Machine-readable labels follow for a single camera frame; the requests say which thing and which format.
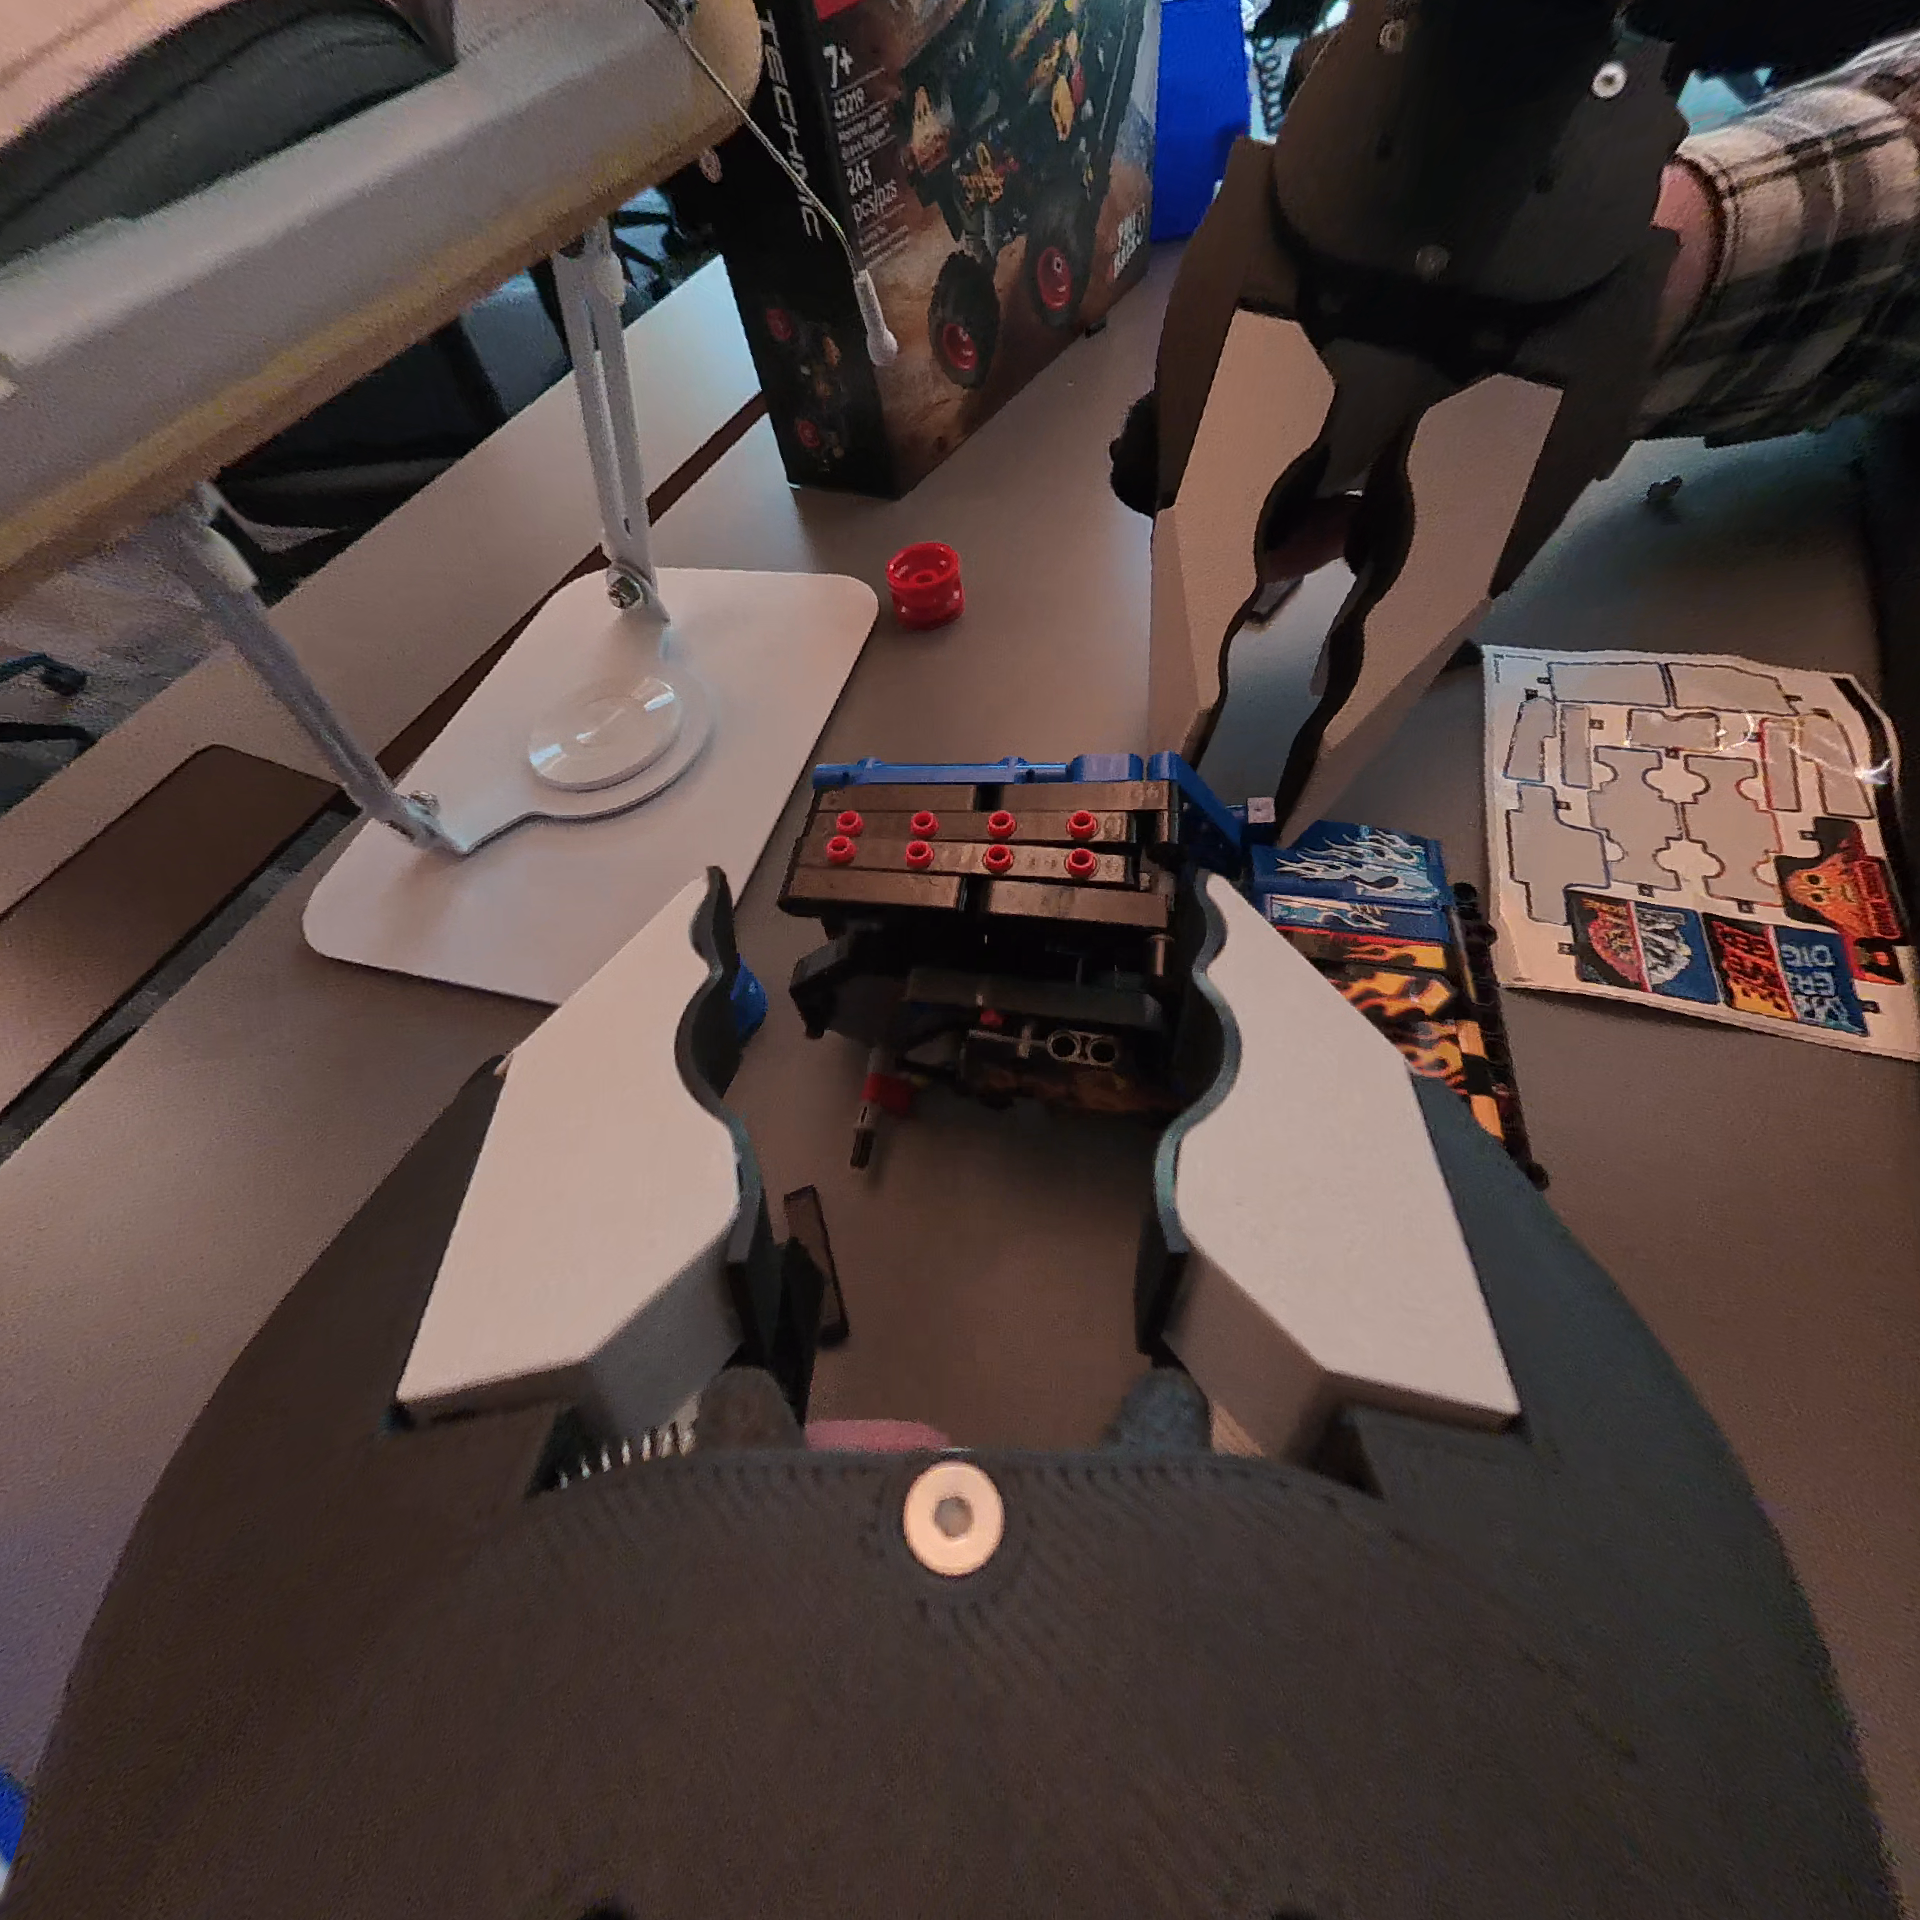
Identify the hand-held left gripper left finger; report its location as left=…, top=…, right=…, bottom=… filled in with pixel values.
left=395, top=865, right=846, bottom=1443

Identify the beige flat panel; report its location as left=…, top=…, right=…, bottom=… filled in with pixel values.
left=0, top=0, right=759, bottom=579

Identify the blue storage bin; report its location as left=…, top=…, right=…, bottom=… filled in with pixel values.
left=1157, top=0, right=1255, bottom=245

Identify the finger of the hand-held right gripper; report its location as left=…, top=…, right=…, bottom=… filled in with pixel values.
left=1147, top=306, right=1354, bottom=766
left=1276, top=373, right=1564, bottom=811

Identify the black office chair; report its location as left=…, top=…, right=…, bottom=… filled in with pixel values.
left=208, top=151, right=752, bottom=585

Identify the brick-built toy truck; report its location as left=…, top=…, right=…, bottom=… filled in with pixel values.
left=778, top=749, right=1546, bottom=1187

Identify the sticker sheet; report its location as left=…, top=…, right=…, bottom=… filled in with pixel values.
left=1482, top=644, right=1920, bottom=1064

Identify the red wheel rim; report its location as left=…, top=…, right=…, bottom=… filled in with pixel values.
left=881, top=539, right=965, bottom=629

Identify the white stand with base plate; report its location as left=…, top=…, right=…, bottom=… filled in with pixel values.
left=151, top=225, right=878, bottom=1009

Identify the clear round disc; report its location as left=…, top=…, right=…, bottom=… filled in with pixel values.
left=527, top=678, right=683, bottom=793

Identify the black toy set box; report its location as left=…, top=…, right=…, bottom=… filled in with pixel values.
left=707, top=0, right=1166, bottom=498

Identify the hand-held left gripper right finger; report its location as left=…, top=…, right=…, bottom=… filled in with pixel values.
left=1130, top=869, right=1524, bottom=1470

